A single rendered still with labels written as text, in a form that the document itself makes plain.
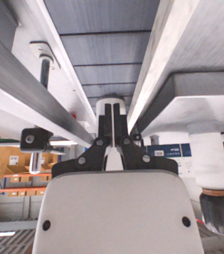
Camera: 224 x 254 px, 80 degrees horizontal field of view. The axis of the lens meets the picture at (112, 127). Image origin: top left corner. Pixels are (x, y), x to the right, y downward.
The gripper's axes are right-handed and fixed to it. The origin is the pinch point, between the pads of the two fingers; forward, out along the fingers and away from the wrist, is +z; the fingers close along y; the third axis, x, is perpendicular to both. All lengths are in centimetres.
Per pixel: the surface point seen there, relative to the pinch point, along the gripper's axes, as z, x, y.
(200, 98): 9.1, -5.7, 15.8
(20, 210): 26, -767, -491
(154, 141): 20, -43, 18
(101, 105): 7.0, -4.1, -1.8
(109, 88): 7.5, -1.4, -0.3
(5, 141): 69, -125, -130
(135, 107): 3.9, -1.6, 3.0
